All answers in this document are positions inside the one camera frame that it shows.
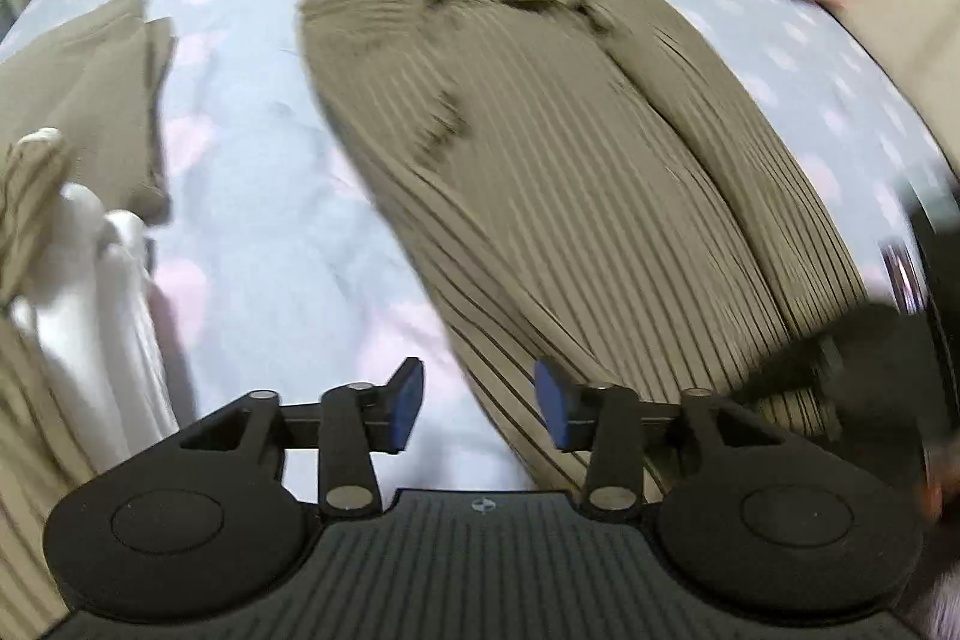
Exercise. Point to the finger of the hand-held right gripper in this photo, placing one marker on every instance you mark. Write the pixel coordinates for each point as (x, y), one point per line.
(795, 370)

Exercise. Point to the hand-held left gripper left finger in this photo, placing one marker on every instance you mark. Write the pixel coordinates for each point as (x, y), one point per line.
(405, 404)

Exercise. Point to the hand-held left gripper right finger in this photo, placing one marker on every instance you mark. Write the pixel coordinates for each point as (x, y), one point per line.
(553, 407)

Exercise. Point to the olive striped shirt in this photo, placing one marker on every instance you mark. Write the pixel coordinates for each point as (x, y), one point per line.
(562, 160)

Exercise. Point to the white folded cloth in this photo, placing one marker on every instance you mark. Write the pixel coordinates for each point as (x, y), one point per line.
(97, 310)

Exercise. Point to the striped folded cloth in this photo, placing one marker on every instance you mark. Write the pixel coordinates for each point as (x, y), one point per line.
(22, 212)

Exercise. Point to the tan folded cloth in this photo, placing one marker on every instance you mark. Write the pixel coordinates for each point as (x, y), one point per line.
(90, 85)

